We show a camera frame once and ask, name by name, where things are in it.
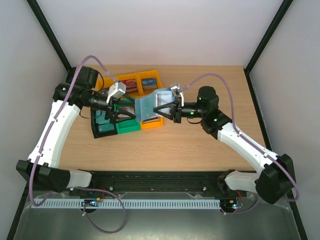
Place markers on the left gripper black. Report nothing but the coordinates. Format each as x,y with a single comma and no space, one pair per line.
110,112

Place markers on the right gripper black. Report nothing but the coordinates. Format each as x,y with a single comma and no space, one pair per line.
178,110

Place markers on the blue card holder wallet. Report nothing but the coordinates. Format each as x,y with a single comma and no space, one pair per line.
144,106

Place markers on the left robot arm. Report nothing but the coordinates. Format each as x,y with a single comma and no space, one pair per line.
69,98

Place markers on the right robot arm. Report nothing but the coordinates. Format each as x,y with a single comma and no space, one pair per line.
240,147

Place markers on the white red circle card stack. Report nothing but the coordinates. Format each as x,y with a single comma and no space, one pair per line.
127,110

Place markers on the magnetic stripe white card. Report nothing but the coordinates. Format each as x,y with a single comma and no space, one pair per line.
150,119

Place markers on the teal vip card stack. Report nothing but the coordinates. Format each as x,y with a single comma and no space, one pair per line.
100,118
106,128

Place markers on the blue card stack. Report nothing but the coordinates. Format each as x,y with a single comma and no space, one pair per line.
149,83

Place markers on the yellow bin front right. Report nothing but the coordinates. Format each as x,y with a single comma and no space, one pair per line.
154,124

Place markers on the yellow bin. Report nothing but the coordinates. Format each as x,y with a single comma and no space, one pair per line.
132,76
150,74
105,83
154,124

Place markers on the green bin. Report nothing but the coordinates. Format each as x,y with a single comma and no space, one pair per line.
127,126

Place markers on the yellow bin back middle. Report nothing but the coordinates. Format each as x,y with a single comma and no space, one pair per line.
132,76

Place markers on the black bin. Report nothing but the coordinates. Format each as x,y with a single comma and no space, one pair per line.
94,127

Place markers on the yellow bin back right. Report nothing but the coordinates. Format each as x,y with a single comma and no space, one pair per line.
150,74

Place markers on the yellow bin back left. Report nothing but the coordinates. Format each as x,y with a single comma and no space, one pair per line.
105,83

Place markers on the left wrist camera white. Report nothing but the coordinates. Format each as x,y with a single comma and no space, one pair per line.
117,90

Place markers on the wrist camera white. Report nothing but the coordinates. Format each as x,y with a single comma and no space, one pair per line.
178,93
117,90

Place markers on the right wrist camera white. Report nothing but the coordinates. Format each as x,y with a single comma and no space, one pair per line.
178,93

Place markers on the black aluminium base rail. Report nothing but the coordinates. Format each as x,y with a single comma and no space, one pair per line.
207,183

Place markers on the white slotted cable duct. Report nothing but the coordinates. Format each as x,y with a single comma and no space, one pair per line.
158,204

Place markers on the left black frame post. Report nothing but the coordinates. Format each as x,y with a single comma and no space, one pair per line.
42,20

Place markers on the black frame post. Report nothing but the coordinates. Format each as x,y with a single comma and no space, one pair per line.
42,20
276,20

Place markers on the right black frame post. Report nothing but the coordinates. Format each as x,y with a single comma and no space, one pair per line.
276,20

